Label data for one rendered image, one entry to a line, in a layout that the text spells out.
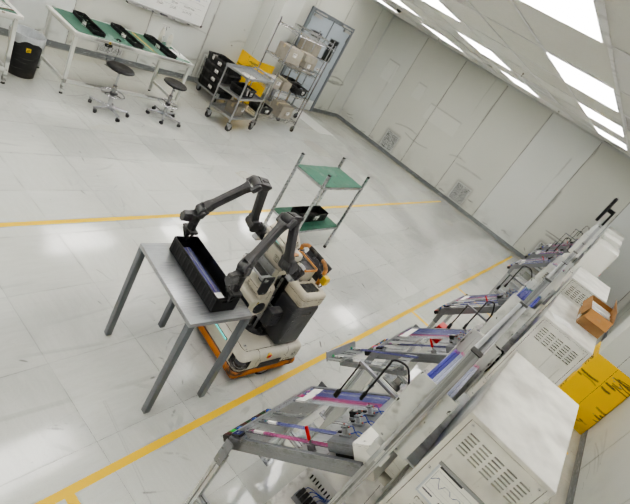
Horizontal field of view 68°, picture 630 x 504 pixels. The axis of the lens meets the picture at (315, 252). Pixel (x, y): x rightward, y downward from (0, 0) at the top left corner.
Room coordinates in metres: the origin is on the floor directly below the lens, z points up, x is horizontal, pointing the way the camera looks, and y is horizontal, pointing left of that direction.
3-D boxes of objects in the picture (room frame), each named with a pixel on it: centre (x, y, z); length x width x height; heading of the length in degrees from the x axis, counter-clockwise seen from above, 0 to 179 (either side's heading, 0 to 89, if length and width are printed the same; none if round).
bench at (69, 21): (6.15, 3.69, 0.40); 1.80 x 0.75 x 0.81; 155
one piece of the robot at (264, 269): (2.78, 0.26, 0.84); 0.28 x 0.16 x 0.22; 56
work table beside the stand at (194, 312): (2.37, 0.53, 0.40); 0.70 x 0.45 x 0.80; 56
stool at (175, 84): (6.36, 2.92, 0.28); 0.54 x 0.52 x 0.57; 88
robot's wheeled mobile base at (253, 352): (3.02, 0.10, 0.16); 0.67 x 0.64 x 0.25; 146
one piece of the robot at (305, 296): (3.10, 0.05, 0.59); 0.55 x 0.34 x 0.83; 56
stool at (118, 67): (5.51, 3.23, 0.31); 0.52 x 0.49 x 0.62; 155
